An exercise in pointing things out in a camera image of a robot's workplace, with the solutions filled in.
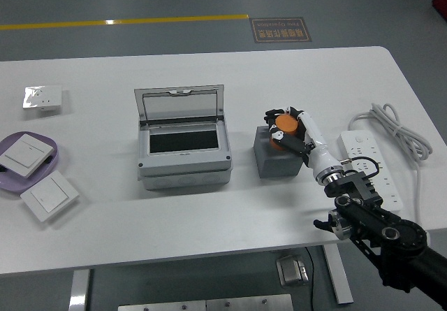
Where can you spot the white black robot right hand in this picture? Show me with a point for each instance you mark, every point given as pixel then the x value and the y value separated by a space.
pixel 319 150

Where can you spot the orange cylinder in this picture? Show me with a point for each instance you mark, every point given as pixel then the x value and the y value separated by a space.
pixel 286 124

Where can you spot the grey junction box clear lid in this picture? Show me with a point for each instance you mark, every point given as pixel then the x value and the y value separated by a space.
pixel 185 164

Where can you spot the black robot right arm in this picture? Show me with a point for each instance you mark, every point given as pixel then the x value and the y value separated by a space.
pixel 384 227

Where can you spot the grey cube block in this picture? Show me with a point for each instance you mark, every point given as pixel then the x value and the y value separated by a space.
pixel 276 164

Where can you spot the silver floor socket box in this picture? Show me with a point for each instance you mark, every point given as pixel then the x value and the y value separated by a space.
pixel 291 270

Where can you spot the white power strip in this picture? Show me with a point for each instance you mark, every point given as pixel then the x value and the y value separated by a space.
pixel 363 150

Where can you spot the brown floor sign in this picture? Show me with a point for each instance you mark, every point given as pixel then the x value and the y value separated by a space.
pixel 281 29

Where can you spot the white table leg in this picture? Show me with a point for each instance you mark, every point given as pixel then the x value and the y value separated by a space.
pixel 338 276
pixel 79 290

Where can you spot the red cabinet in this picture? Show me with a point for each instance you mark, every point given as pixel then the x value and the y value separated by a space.
pixel 440 0

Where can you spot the yellow floor tape line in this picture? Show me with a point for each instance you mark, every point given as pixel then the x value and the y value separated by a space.
pixel 139 21

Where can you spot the purple plastic tray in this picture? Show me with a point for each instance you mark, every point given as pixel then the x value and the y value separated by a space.
pixel 42 171

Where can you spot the grey metal base plate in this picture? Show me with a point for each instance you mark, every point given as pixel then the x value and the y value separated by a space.
pixel 162 307
pixel 249 303

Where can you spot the white wall switch plate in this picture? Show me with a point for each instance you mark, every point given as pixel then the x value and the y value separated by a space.
pixel 49 195
pixel 24 153

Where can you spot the white wall socket plate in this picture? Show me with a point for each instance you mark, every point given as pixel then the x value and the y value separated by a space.
pixel 43 96

